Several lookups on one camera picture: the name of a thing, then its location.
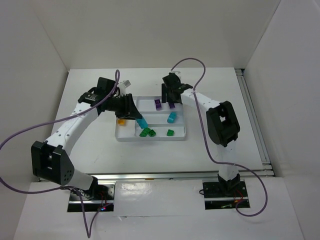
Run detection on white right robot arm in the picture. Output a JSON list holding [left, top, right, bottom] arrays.
[[161, 72, 240, 191]]

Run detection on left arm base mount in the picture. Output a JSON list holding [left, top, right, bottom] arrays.
[[67, 182, 116, 213]]

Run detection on teal square lego block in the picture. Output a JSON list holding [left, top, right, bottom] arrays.
[[167, 112, 177, 124]]

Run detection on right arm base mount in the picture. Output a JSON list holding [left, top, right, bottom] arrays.
[[199, 181, 250, 210]]

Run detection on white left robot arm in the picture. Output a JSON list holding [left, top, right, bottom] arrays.
[[31, 77, 142, 199]]

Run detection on clear plastic divided tray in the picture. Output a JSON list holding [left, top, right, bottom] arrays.
[[114, 96, 186, 142]]

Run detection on aluminium front rail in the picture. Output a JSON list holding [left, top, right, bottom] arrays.
[[92, 170, 276, 183]]

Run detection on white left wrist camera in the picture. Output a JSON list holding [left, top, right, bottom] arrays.
[[118, 80, 131, 89]]

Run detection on green lego plate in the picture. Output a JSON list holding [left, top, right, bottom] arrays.
[[139, 127, 151, 137]]

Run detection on purple rounded lego block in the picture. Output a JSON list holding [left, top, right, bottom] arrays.
[[154, 99, 163, 111]]

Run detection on aluminium side rail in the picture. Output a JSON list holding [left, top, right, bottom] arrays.
[[234, 68, 275, 177]]

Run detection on teal lego brick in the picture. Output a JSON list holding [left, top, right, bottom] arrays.
[[136, 118, 148, 129]]

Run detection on green lego block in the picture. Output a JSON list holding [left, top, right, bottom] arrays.
[[148, 129, 156, 137], [166, 129, 175, 137]]

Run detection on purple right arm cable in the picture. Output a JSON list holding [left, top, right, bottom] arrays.
[[170, 57, 269, 217]]

